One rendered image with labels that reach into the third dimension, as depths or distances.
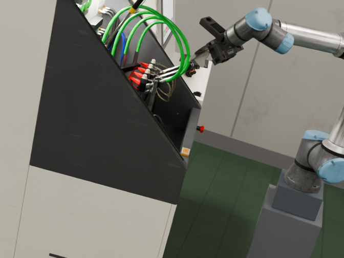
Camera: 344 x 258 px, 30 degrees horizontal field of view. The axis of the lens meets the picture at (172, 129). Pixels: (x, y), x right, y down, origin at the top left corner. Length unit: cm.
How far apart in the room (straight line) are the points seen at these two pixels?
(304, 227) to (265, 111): 240
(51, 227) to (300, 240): 99
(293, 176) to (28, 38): 115
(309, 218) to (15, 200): 116
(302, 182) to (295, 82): 232
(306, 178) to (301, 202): 10
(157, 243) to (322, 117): 262
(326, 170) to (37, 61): 111
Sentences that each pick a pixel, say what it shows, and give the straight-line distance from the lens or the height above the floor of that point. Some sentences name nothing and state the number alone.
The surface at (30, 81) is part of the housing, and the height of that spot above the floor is 112.
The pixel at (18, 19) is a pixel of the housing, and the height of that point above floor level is 133.
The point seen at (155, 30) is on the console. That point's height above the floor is 125.
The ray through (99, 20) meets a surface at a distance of 271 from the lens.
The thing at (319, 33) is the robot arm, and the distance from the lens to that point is 238.
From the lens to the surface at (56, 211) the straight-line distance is 256.
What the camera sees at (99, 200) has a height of 72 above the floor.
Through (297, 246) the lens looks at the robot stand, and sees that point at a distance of 266.
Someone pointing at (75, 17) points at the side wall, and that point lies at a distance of 226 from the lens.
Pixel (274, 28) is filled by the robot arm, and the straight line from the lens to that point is 216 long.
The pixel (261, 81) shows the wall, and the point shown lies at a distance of 486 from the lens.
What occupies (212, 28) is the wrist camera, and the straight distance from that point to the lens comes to 224.
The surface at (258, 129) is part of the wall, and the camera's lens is 497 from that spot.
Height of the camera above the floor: 196
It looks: 22 degrees down
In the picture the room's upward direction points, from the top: 14 degrees clockwise
